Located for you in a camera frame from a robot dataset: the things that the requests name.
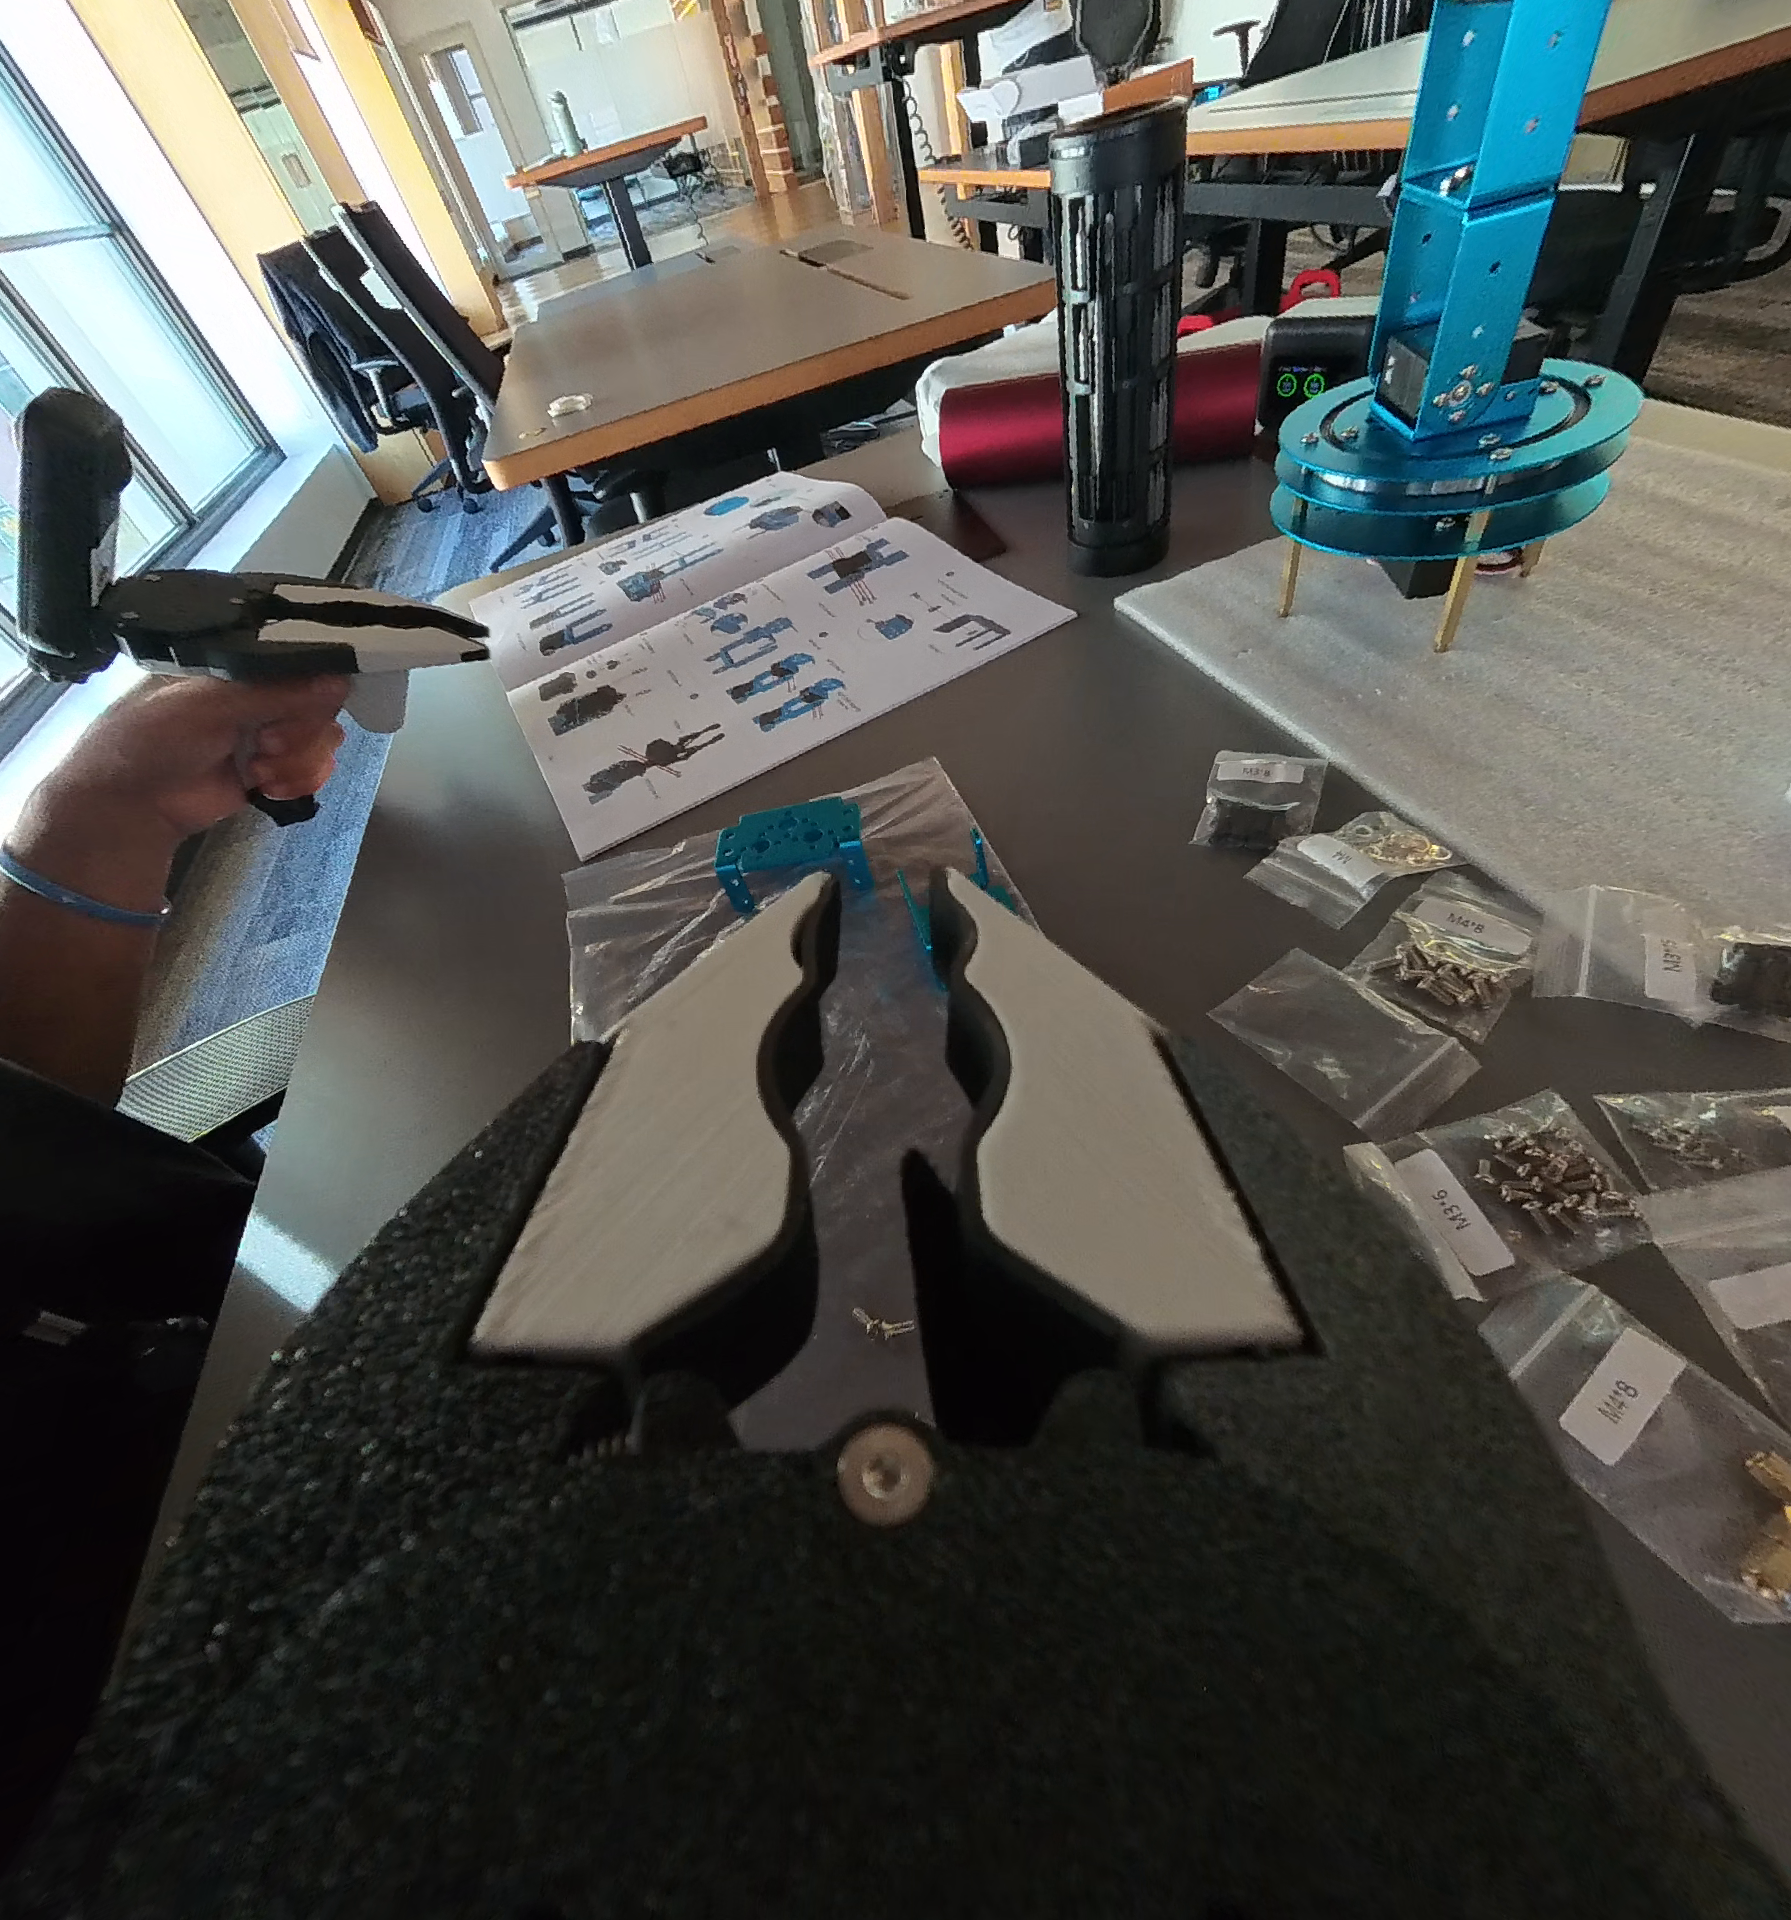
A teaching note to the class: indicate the small metal screw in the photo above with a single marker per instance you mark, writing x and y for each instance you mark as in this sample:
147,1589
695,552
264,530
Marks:
882,1324

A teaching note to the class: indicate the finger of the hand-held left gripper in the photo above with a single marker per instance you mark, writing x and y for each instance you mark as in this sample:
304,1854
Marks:
416,648
370,605

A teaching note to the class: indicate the pile of small screw bags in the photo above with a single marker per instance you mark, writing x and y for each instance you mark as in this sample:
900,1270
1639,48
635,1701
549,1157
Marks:
1435,960

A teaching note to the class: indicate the black office chair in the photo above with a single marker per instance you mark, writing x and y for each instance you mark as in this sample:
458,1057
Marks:
311,330
416,301

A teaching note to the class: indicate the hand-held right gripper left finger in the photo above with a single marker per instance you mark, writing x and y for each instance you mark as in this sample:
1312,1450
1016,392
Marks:
640,1200

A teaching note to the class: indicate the black patterned bottle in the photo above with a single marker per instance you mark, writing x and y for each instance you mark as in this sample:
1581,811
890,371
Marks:
1120,510

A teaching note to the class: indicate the blue wristband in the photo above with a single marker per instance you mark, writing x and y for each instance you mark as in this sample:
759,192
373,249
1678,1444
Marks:
72,897

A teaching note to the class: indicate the person's left forearm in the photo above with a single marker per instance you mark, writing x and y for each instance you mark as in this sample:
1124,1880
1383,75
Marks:
39,976

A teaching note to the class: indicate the white plastic wrap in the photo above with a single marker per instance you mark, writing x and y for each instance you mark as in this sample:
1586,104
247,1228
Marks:
985,368

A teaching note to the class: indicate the red fabric roll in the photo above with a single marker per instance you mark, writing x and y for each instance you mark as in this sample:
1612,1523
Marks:
1000,436

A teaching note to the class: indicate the dark desk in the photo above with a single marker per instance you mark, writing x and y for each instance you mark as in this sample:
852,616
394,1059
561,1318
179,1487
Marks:
1105,720

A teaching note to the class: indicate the large clear plastic bag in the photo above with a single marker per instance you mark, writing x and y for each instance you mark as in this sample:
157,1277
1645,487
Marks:
640,960

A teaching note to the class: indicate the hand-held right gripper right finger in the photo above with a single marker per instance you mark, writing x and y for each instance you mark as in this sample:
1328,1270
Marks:
1120,1200

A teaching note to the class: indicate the grey mesh chair seat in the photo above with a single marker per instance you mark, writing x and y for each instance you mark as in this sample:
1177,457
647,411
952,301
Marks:
220,1065

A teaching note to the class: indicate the small wooden background table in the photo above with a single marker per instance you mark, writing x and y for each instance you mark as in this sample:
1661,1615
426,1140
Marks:
611,151

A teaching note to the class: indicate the person's left hand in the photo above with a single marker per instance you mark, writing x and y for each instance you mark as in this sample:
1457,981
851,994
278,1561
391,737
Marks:
161,751

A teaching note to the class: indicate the assembly instruction booklet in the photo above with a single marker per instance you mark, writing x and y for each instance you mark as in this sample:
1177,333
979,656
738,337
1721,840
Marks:
897,662

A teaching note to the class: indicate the blue toy robot arm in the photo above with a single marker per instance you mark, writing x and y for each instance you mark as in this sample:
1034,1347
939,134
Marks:
1449,450

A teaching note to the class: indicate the white foam sheet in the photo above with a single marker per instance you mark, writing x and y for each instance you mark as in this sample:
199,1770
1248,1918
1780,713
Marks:
1584,720

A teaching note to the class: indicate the wooden office desk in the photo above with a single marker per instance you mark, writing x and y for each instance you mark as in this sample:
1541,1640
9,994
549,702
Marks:
1316,106

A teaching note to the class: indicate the blue metal bracket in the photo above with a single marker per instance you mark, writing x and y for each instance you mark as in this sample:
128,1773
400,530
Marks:
918,922
792,840

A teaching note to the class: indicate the large dark neighbouring table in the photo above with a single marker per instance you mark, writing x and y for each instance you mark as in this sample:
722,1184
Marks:
717,345

